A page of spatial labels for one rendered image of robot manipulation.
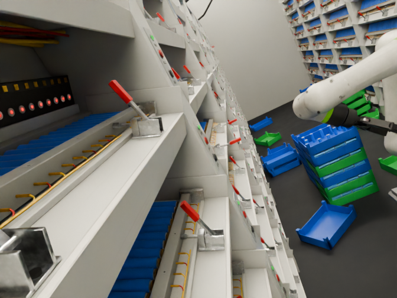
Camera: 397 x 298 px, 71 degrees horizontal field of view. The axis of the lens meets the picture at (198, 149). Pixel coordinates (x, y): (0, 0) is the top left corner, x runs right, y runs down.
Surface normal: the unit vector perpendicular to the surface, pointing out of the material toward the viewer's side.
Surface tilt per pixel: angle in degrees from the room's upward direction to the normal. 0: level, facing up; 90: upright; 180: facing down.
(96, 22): 111
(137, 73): 90
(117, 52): 90
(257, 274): 21
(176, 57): 90
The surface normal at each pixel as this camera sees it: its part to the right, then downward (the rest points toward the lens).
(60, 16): 0.99, -0.08
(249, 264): -0.09, 0.32
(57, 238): -0.11, -0.95
